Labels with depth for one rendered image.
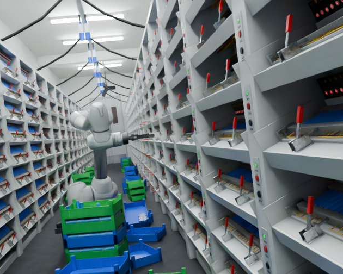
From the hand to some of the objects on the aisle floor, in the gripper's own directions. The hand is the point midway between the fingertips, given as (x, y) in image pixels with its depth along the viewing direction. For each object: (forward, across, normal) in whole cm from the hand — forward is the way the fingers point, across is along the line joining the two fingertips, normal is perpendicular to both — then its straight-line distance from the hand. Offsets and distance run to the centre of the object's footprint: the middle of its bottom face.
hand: (154, 135), depth 234 cm
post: (+23, +70, -79) cm, 108 cm away
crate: (-12, -60, -80) cm, 101 cm away
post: (+22, -70, -80) cm, 109 cm away
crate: (-19, -12, -80) cm, 83 cm away
